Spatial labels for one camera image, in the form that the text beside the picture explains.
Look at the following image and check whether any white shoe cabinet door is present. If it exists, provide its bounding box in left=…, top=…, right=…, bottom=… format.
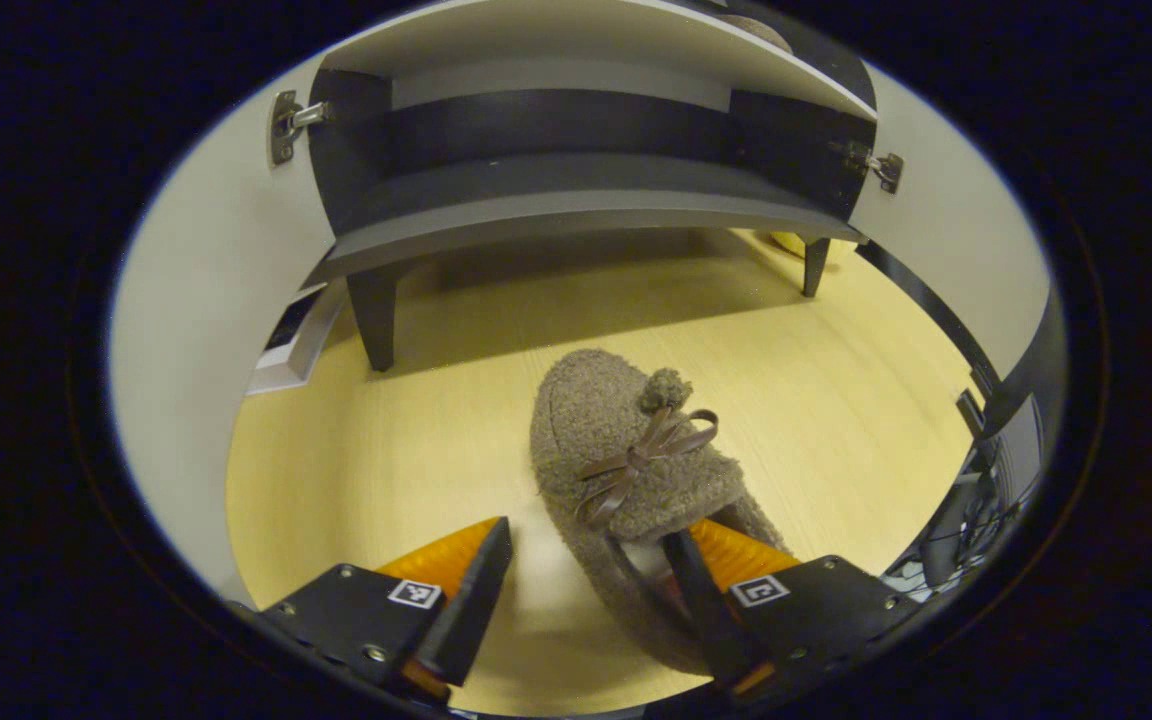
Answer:
left=844, top=62, right=1053, bottom=383
left=108, top=55, right=357, bottom=603

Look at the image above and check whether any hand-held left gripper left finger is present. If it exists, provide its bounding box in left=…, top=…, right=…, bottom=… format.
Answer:
left=261, top=516, right=514, bottom=706

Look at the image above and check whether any white shoe cabinet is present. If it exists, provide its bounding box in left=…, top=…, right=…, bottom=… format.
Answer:
left=306, top=0, right=879, bottom=373

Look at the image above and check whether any metal door hinge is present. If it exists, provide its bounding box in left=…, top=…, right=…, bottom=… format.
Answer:
left=831, top=140, right=906, bottom=195
left=268, top=90, right=333, bottom=167

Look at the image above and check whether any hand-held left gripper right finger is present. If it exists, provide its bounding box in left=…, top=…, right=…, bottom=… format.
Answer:
left=661, top=518, right=922, bottom=701

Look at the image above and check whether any black equipment stand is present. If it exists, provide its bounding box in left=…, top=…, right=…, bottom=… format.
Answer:
left=886, top=390, right=1047, bottom=601

